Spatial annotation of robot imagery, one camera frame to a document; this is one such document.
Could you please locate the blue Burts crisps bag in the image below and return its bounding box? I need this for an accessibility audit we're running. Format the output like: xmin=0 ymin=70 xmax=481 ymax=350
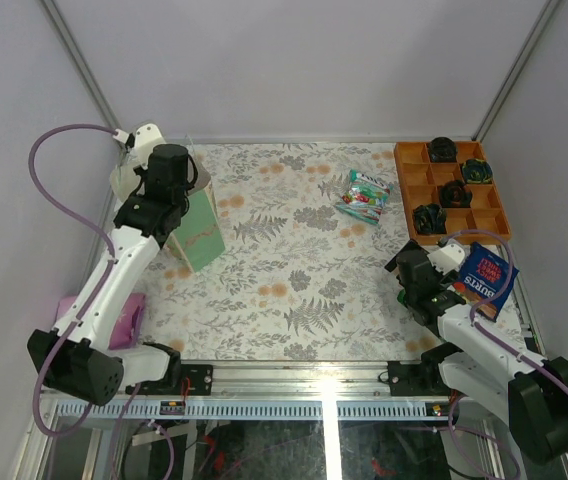
xmin=453 ymin=242 xmax=519 ymax=322

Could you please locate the teal Fox's mint candy bag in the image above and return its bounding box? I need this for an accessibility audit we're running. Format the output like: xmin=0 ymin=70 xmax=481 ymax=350
xmin=335 ymin=170 xmax=392 ymax=226

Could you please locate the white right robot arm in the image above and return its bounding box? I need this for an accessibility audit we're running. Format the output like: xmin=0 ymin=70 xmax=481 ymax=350
xmin=385 ymin=240 xmax=568 ymax=465

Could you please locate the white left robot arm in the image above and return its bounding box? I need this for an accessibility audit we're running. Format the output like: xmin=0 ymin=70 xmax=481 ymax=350
xmin=27 ymin=144 xmax=198 ymax=406

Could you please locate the cream and green paper bag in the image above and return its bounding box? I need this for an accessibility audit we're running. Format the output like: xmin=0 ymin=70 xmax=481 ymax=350
xmin=110 ymin=154 xmax=225 ymax=273

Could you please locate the dark rosette bottom left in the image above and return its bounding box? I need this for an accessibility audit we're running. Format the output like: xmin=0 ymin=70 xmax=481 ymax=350
xmin=412 ymin=203 xmax=447 ymax=235

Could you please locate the dark rosette centre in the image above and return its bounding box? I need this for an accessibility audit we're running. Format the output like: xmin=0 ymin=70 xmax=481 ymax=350
xmin=438 ymin=180 xmax=473 ymax=208

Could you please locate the wooden compartment tray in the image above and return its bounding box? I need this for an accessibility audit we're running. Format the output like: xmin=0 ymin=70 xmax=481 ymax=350
xmin=394 ymin=137 xmax=511 ymax=246

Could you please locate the dark rosette right green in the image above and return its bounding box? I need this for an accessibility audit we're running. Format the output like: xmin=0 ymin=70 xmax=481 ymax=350
xmin=460 ymin=158 xmax=493 ymax=185

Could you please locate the dark rosette top left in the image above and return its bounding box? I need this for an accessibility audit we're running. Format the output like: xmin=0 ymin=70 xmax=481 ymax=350
xmin=426 ymin=137 xmax=458 ymax=163

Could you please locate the pink Frozen tissue pack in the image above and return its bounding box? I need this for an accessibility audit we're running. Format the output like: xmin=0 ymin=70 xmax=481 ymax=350
xmin=53 ymin=293 xmax=146 ymax=350

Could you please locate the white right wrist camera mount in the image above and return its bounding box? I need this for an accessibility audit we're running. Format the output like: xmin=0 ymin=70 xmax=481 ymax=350
xmin=427 ymin=239 xmax=467 ymax=275

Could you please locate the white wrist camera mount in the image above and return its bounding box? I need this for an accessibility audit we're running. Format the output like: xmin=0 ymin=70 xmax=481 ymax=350
xmin=427 ymin=239 xmax=467 ymax=275
xmin=113 ymin=123 xmax=166 ymax=168

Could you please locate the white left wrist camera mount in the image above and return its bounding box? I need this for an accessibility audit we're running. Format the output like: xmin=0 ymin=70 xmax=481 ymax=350
xmin=113 ymin=123 xmax=166 ymax=168

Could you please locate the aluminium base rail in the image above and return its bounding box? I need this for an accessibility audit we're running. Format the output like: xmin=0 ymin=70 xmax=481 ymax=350
xmin=38 ymin=359 xmax=530 ymax=401

